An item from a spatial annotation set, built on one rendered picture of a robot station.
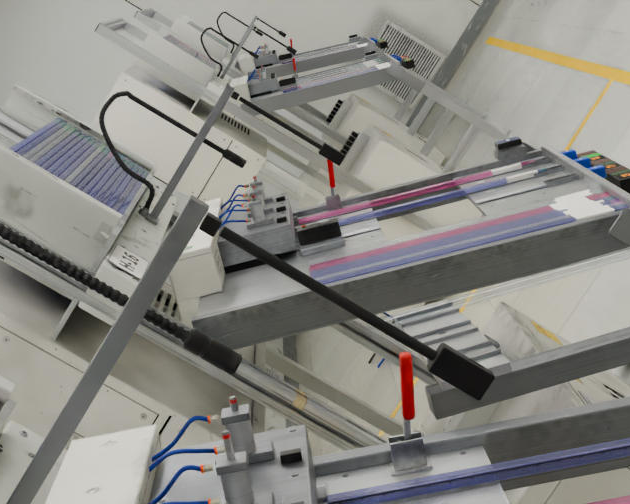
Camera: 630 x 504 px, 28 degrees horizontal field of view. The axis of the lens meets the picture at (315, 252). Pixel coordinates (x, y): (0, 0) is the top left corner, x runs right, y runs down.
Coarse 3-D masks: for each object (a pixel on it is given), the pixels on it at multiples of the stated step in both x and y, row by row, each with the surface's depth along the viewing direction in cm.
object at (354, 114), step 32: (192, 32) 685; (256, 32) 735; (224, 64) 675; (256, 64) 711; (288, 64) 680; (320, 64) 681; (352, 96) 739; (448, 96) 683; (320, 128) 684; (352, 128) 689; (384, 128) 689; (416, 128) 686; (288, 192) 696
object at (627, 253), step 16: (608, 256) 149; (624, 256) 149; (544, 272) 150; (560, 272) 149; (576, 272) 149; (496, 288) 149; (512, 288) 149; (432, 304) 149; (448, 304) 148; (464, 304) 148; (400, 320) 148
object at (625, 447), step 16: (576, 448) 109; (592, 448) 108; (608, 448) 107; (624, 448) 107; (496, 464) 108; (512, 464) 108; (528, 464) 107; (544, 464) 108; (560, 464) 108; (576, 464) 108; (416, 480) 108; (432, 480) 108; (448, 480) 108; (464, 480) 108; (480, 480) 108; (336, 496) 108; (352, 496) 108; (368, 496) 108; (384, 496) 108; (400, 496) 108
